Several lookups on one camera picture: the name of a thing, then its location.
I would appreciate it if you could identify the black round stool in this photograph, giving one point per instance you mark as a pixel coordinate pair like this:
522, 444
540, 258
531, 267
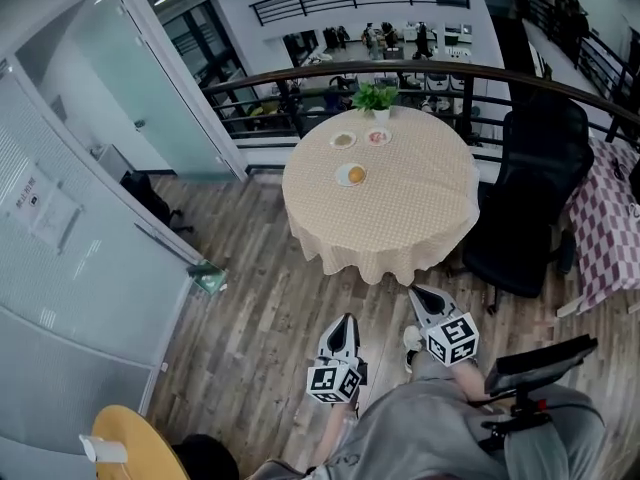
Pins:
205, 460

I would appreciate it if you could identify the person's right forearm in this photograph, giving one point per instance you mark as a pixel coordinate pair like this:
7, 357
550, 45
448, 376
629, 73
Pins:
470, 380

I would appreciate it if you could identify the white plate of grains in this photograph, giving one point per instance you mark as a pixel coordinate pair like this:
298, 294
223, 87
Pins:
343, 140

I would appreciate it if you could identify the person's left forearm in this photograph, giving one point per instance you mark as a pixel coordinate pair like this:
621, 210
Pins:
332, 438

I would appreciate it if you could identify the green potted plant white pot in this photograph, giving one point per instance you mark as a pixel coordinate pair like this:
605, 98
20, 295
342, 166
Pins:
375, 97

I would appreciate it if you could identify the paper notice on glass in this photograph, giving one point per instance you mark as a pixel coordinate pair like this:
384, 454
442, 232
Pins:
42, 208

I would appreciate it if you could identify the black curved handrail railing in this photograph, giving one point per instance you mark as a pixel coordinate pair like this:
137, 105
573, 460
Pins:
470, 98

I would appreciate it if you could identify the frosted glass door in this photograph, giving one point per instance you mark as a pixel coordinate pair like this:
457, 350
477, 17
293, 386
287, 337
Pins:
150, 93

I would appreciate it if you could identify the round wooden side table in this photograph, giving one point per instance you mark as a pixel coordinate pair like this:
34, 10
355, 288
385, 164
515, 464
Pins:
140, 448

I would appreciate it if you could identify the black mesh office chair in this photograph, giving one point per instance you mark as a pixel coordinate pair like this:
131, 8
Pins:
535, 208

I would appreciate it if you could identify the white plate of pink food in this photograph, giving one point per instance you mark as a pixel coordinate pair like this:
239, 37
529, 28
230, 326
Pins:
378, 136

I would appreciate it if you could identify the person's grey clothing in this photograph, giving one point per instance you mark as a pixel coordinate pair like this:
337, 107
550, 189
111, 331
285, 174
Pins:
430, 438

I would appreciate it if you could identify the person's white shoe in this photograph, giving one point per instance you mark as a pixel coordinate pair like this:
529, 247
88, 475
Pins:
412, 343

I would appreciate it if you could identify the round table yellow checked cloth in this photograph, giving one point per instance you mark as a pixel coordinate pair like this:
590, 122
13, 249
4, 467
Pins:
400, 208

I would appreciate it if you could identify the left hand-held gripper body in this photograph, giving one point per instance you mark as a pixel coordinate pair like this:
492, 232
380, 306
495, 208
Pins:
332, 380

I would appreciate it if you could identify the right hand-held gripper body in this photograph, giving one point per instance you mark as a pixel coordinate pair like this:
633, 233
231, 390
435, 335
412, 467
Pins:
452, 340

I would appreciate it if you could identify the black chest mount bracket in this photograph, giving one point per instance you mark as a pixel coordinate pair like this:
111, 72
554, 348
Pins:
520, 420

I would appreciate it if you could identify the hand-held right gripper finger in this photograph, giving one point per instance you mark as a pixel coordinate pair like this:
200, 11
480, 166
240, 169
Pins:
424, 318
447, 302

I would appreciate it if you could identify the table with purple checked cloth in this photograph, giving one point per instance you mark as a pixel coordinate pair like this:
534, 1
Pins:
605, 233

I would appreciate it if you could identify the black chest-mounted tablet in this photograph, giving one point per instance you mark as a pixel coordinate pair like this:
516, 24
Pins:
540, 363

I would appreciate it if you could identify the white cylindrical humidifier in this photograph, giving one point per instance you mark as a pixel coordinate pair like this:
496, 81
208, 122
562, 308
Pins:
105, 449

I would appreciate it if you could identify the black chair behind glass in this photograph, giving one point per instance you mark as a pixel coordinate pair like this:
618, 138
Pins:
150, 200

